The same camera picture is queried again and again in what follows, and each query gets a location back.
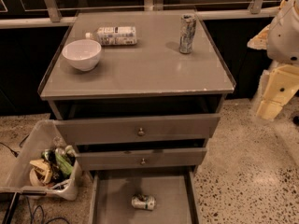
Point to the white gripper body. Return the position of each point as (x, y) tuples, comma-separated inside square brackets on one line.
[(284, 36)]

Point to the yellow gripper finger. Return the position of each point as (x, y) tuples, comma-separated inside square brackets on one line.
[(268, 110)]

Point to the green white 7up can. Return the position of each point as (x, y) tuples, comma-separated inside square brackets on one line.
[(143, 202)]

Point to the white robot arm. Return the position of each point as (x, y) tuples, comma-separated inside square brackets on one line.
[(280, 39)]

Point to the top grey drawer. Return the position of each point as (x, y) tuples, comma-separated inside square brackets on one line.
[(137, 129)]

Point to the grey drawer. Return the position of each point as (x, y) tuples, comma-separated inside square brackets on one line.
[(137, 129), (141, 158), (172, 188)]

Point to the bottom grey drawer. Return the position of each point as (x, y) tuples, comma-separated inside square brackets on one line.
[(172, 188)]

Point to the grey drawer cabinet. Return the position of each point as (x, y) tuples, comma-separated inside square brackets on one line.
[(151, 78)]

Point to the middle grey drawer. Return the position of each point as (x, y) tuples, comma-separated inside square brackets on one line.
[(141, 158)]

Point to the metal railing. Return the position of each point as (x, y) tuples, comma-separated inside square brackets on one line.
[(41, 13)]

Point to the lying plastic water bottle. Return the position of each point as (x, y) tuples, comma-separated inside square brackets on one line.
[(114, 36)]

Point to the white ceramic bowl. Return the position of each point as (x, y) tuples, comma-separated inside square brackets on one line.
[(83, 54)]

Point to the green bag in bin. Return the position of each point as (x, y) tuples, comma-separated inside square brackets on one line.
[(65, 167)]

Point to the clear plastic bin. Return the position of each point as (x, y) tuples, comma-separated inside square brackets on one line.
[(42, 143)]

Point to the yellow packet in bin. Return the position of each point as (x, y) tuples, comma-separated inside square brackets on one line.
[(44, 169)]

